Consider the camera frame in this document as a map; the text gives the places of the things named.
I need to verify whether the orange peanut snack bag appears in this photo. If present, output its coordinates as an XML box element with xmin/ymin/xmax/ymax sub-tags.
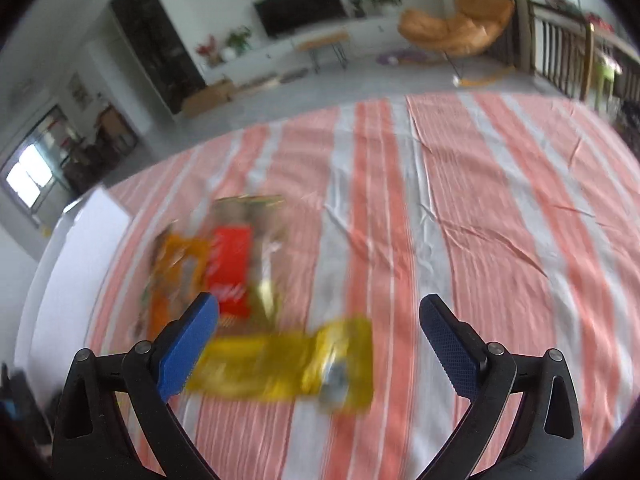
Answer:
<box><xmin>131</xmin><ymin>226</ymin><xmax>209</xmax><ymax>340</ymax></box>

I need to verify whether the small yellow foil packet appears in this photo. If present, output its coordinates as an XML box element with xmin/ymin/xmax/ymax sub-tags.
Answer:
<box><xmin>186</xmin><ymin>316</ymin><xmax>374</xmax><ymax>413</ymax></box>

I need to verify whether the red label snack bag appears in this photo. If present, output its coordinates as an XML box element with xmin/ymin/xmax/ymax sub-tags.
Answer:
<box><xmin>204</xmin><ymin>195</ymin><xmax>286</xmax><ymax>330</ymax></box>

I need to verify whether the white storage box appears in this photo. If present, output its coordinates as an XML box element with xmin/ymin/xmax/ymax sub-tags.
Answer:
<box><xmin>14</xmin><ymin>185</ymin><xmax>131</xmax><ymax>396</ymax></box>

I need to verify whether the striped pink white tablecloth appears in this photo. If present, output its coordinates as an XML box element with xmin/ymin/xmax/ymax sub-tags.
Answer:
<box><xmin>86</xmin><ymin>93</ymin><xmax>639</xmax><ymax>479</ymax></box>

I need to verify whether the cardboard box on floor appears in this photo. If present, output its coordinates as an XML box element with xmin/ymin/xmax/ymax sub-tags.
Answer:
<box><xmin>181</xmin><ymin>78</ymin><xmax>236</xmax><ymax>118</ymax></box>

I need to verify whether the red flower vase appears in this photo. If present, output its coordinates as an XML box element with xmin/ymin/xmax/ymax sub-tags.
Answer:
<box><xmin>195</xmin><ymin>35</ymin><xmax>221</xmax><ymax>67</ymax></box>

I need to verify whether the potted green plant left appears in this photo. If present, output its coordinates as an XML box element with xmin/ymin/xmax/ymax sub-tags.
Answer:
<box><xmin>226</xmin><ymin>26</ymin><xmax>253</xmax><ymax>55</ymax></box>

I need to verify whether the orange lounge chair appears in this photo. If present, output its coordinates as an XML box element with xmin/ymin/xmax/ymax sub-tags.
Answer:
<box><xmin>397</xmin><ymin>0</ymin><xmax>515</xmax><ymax>58</ymax></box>

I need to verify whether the black tall cabinet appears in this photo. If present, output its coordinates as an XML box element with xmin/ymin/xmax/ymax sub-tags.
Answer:
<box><xmin>111</xmin><ymin>0</ymin><xmax>205</xmax><ymax>115</ymax></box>

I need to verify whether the white tv cabinet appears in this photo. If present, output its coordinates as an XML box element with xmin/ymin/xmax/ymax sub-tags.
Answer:
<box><xmin>203</xmin><ymin>14</ymin><xmax>408</xmax><ymax>86</ymax></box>

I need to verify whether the small wooden bench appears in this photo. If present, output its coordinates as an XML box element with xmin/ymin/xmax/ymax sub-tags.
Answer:
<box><xmin>294</xmin><ymin>30</ymin><xmax>350</xmax><ymax>74</ymax></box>

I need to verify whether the black flat television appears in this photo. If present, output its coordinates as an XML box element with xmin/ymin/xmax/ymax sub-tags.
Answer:
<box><xmin>254</xmin><ymin>0</ymin><xmax>347</xmax><ymax>39</ymax></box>

